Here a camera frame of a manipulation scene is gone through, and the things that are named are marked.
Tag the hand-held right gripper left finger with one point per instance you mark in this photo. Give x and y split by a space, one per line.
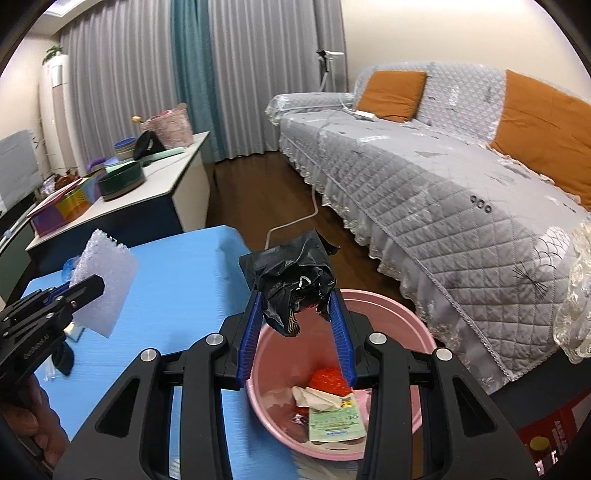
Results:
247 341

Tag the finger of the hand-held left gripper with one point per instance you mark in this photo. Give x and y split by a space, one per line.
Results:
83 288
57 289

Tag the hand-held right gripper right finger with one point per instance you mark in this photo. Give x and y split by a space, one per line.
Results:
344 346

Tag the white foam sheet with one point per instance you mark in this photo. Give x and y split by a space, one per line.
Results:
106 286

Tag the blue plastic bag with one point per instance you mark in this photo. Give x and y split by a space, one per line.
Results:
69 266

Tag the clear plastic tubes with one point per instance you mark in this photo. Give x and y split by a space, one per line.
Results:
48 374

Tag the red mesh bag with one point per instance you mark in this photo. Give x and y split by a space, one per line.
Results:
328 381

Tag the beige wrapper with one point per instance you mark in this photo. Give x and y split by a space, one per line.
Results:
314 397

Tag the pink plastic basin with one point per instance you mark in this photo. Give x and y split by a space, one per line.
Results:
406 331

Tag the green label packet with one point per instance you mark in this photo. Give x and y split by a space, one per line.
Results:
334 422

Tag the black plastic bag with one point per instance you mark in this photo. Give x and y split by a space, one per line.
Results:
286 272

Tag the small red packet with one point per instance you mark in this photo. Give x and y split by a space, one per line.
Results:
300 417

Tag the person's left hand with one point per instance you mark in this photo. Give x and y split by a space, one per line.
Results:
41 438

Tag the television cabinet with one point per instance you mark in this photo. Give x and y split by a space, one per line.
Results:
14 249

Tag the colourful box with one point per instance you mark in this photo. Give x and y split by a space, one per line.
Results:
64 207

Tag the brown figurine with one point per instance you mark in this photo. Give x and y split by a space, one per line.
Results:
65 180

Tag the dark green round tin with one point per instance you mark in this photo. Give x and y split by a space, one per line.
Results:
120 182

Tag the purple plastic cup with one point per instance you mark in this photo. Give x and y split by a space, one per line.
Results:
94 165

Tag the white coffee table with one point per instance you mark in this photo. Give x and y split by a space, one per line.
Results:
157 184

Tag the grey cloth television cover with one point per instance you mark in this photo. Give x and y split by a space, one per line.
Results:
18 166

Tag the stack of plastic bowls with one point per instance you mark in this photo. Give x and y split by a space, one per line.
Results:
124 147

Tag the mint green board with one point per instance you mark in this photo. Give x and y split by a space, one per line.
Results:
164 154

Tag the black hat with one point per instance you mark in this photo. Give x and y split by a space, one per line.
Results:
147 145

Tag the white standing air conditioner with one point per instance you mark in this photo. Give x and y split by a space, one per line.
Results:
55 115

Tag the pink lace basket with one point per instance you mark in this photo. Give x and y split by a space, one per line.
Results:
171 127

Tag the grey quilted sofa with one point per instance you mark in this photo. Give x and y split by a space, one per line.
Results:
438 184

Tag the grey curtain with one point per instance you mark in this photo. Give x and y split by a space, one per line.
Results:
115 69
268 69

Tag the red cardboard box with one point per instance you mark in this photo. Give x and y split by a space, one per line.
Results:
554 443

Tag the green potted plant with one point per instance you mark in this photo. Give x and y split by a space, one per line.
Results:
53 54

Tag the teal curtain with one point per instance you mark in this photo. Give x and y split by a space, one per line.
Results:
191 69

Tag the orange cushion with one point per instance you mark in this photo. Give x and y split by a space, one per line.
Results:
392 94
545 129

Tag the white floor stand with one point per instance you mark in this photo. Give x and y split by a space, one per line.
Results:
328 69

